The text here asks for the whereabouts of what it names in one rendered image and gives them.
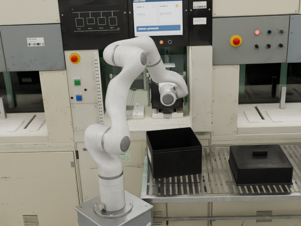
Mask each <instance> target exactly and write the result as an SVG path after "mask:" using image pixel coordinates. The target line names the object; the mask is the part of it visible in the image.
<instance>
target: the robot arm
mask: <svg viewBox="0 0 301 226"><path fill-rule="evenodd" d="M103 58H104V60H105V61H106V62H107V63H108V64H110V65H113V66H119V67H123V69H122V71H121V72H120V73H119V74H118V75H117V76H116V77H114V78H113V79H112V80H111V81H110V83H109V85H108V88H107V93H106V99H105V108H106V111H107V113H108V115H109V117H110V119H111V126H107V125H103V124H92V125H90V126H88V127H87V128H86V130H85V133H84V143H85V146H86V148H87V151H88V152H89V154H90V155H91V157H92V158H93V160H94V161H95V163H96V165H97V168H98V178H99V191H100V199H99V200H97V201H96V203H95V204H94V210H95V212H96V214H98V215H99V216H102V217H106V218H115V217H121V216H124V215H126V214H127V213H128V212H130V210H131V209H132V207H133V203H132V201H131V199H130V198H128V197H126V196H125V188H124V176H123V165H122V162H121V160H120V159H119V158H118V157H117V155H121V154H124V153H125V152H126V151H127V150H128V148H129V146H130V141H131V138H130V132H129V127H128V123H127V118H126V104H127V98H128V94H129V89H130V87H131V85H132V83H133V82H134V80H135V79H136V78H137V77H138V76H139V75H140V74H141V73H142V72H143V71H144V69H145V68H146V69H147V71H148V73H149V75H150V77H151V79H152V80H153V81H154V82H155V83H159V84H156V87H158V88H159V93H160V101H161V103H162V104H163V105H165V106H171V105H173V104H174V103H175V101H176V100H177V99H179V98H182V97H185V96H186V95H188V92H189V91H188V88H187V85H186V83H185V81H184V79H183V78H182V77H181V76H180V75H179V74H178V73H176V72H173V71H170V70H166V69H165V67H164V64H163V62H162V59H161V57H160V54H159V52H158V49H157V47H156V45H155V43H154V41H153V39H152V38H151V37H149V36H147V35H141V36H139V37H136V38H132V39H125V40H120V41H116V42H113V43H112V44H110V45H108V46H107V47H106V48H105V49H104V51H103Z"/></svg>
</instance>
